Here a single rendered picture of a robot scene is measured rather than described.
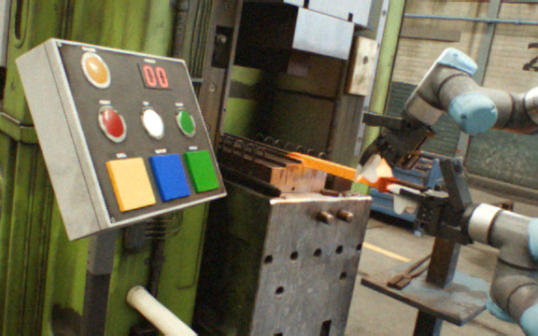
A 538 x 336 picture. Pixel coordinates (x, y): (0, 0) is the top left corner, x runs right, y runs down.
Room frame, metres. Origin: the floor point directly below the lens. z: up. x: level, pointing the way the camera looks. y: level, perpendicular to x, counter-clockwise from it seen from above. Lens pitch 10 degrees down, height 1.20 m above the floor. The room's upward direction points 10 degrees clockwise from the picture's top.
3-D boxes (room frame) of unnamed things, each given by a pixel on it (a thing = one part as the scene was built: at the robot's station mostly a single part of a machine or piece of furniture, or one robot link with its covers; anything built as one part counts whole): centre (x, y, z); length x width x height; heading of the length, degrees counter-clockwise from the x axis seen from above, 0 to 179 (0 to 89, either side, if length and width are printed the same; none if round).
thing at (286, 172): (1.51, 0.06, 0.96); 0.42 x 0.20 x 0.09; 42
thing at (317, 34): (1.51, 0.06, 1.32); 0.42 x 0.20 x 0.10; 42
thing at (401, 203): (1.13, -0.29, 0.98); 0.09 x 0.03 x 0.06; 45
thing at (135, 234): (1.19, 0.28, 0.80); 0.06 x 0.03 x 0.14; 132
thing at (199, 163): (0.96, 0.13, 1.01); 0.07 x 0.05 x 0.07; 157
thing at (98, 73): (0.81, 0.28, 1.16); 0.05 x 0.03 x 0.04; 132
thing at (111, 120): (0.79, 0.24, 1.09); 0.05 x 0.03 x 0.04; 132
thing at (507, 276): (0.93, -0.48, 0.89); 0.11 x 0.08 x 0.11; 178
